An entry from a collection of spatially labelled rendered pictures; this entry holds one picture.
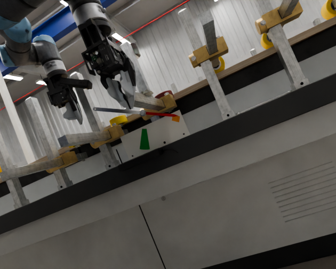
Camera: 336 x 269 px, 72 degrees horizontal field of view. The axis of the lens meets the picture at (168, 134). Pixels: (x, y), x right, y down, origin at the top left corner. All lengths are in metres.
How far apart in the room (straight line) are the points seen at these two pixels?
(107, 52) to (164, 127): 0.41
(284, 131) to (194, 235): 0.63
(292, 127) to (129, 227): 0.88
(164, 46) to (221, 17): 2.09
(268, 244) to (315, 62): 0.79
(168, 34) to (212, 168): 8.09
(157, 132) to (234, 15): 7.89
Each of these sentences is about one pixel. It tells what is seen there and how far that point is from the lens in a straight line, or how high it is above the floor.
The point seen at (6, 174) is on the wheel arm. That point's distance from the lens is 0.91.
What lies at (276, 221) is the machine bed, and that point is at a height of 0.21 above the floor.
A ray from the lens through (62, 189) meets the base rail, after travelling 1.12.
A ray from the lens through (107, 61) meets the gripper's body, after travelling 0.56.
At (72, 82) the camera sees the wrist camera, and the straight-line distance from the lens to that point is 0.97.
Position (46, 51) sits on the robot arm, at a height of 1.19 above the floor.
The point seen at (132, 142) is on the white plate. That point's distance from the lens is 0.92.
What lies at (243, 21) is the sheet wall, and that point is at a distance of 8.58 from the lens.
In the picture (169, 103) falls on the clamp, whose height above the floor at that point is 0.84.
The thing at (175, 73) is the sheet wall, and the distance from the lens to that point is 8.40.
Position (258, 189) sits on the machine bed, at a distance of 1.12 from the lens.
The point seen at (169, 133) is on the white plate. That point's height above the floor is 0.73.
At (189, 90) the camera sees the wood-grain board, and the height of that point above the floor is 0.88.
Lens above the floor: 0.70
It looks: 3 degrees up
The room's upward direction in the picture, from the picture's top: 23 degrees counter-clockwise
